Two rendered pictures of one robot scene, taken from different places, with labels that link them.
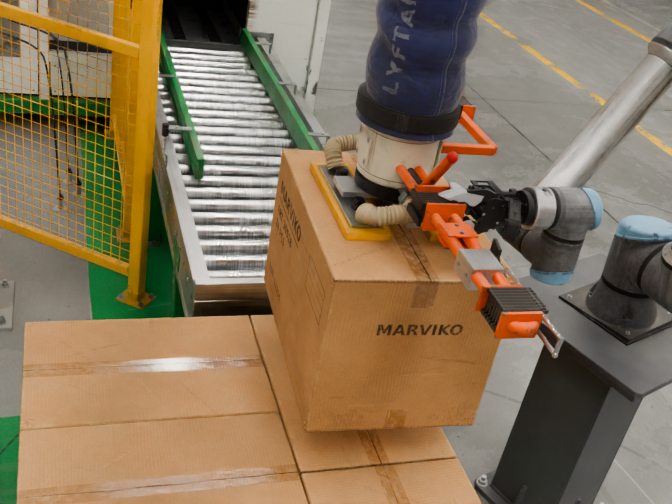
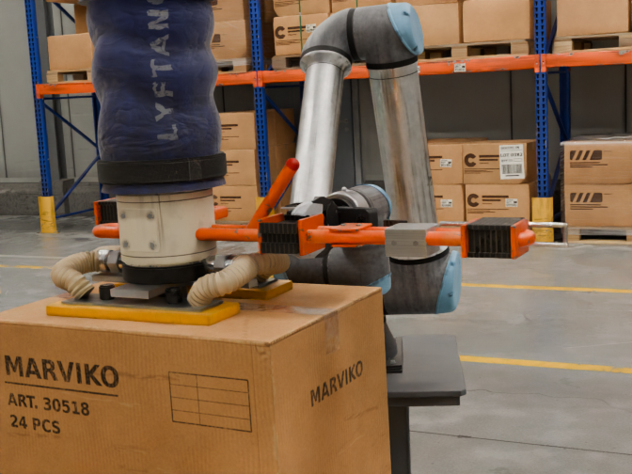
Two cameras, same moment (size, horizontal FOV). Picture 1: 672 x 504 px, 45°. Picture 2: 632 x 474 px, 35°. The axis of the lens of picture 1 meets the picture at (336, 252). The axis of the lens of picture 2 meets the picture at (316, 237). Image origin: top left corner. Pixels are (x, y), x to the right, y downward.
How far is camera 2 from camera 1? 104 cm
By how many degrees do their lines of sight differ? 45
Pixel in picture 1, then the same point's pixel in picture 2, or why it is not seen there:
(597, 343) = not seen: hidden behind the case
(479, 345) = (375, 381)
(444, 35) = (202, 55)
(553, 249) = (372, 253)
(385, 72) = (154, 118)
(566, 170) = (315, 190)
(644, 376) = (446, 380)
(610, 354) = (403, 382)
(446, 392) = (369, 459)
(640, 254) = not seen: hidden behind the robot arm
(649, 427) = not seen: outside the picture
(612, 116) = (321, 126)
